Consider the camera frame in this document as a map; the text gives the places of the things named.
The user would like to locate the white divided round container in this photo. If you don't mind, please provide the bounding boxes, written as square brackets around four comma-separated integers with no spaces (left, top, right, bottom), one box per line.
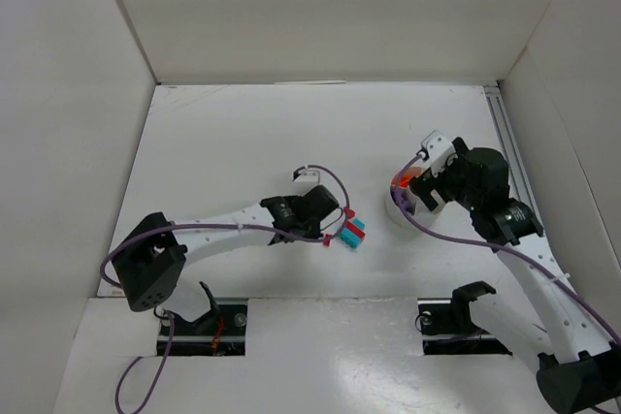
[385,183,445,233]

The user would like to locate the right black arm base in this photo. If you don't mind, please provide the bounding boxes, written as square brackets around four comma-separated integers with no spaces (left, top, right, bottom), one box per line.
[414,281,512,356]

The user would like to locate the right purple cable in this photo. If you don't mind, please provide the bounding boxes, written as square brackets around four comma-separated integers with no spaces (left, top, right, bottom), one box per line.
[392,151,621,347]

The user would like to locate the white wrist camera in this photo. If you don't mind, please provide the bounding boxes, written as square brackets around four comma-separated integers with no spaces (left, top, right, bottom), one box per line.
[421,130,456,177]
[292,166,321,185]

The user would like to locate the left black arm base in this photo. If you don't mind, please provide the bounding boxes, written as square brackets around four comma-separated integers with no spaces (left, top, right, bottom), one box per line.
[152,281,248,357]

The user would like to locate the teal and red lego stack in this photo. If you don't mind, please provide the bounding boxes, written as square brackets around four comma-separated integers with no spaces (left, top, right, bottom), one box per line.
[339,218,366,249]

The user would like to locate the red sloped lego piece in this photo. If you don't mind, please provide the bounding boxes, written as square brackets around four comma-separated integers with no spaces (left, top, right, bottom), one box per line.
[343,207,355,218]

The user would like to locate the purple lego block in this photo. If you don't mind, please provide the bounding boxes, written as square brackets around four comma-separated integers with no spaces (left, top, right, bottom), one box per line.
[393,188,412,212]

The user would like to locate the aluminium rail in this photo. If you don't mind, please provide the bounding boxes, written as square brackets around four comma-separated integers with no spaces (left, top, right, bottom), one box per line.
[482,84,539,211]

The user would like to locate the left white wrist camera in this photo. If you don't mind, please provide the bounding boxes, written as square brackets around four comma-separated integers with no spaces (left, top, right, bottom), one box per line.
[292,166,321,185]

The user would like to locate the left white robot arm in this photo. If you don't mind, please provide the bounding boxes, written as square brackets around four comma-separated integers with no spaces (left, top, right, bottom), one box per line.
[111,185,339,331]

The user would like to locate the orange round lego piece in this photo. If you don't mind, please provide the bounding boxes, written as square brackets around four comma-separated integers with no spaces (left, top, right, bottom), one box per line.
[391,166,424,189]

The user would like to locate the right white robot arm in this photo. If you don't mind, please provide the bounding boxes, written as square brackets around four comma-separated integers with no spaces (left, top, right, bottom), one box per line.
[408,131,620,413]

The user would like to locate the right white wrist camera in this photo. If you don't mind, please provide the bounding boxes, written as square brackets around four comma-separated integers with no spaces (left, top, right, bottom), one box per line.
[421,130,456,177]

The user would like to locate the small red lego piece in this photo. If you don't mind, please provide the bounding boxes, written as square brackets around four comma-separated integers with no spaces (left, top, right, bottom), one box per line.
[322,235,333,247]

